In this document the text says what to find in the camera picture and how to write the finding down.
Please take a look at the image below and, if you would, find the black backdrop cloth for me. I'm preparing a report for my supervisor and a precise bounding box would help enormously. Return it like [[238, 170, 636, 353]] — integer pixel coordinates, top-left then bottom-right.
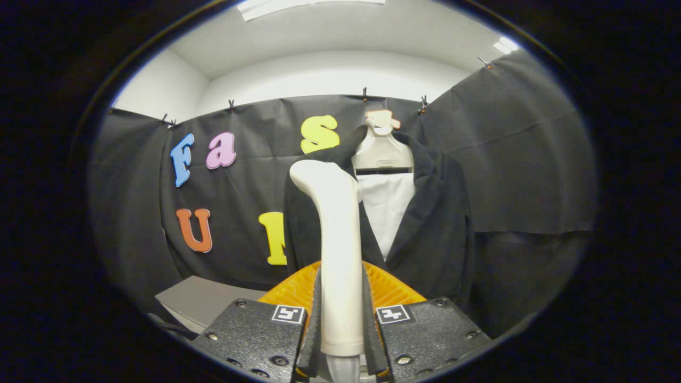
[[88, 51, 596, 341]]

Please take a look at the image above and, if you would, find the cream plastic hanger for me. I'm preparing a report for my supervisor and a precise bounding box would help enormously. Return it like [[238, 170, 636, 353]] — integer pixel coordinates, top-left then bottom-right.
[[351, 111, 414, 175]]

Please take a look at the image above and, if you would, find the black button jacket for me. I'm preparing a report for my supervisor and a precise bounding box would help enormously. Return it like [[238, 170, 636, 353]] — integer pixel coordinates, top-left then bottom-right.
[[283, 125, 475, 314]]

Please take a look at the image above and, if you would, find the white garment steamer head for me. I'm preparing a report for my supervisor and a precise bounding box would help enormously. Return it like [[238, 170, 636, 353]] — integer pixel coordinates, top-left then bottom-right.
[[289, 160, 366, 358]]

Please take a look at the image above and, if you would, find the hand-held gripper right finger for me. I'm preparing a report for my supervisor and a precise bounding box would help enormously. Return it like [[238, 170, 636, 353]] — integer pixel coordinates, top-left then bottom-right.
[[362, 261, 492, 382]]

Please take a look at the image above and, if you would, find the grey cabinet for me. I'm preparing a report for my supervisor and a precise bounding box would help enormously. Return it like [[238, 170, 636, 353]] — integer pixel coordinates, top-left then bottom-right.
[[154, 275, 267, 335]]

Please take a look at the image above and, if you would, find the row of small backdrop clips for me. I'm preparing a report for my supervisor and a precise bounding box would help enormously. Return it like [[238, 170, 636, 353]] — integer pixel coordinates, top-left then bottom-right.
[[109, 56, 493, 128]]

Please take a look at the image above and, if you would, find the long ceiling light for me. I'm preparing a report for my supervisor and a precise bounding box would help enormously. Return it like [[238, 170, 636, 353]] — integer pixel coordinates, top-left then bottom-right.
[[237, 0, 386, 22]]

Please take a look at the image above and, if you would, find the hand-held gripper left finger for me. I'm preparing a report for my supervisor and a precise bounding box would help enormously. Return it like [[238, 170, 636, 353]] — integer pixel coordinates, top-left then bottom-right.
[[190, 261, 323, 383]]

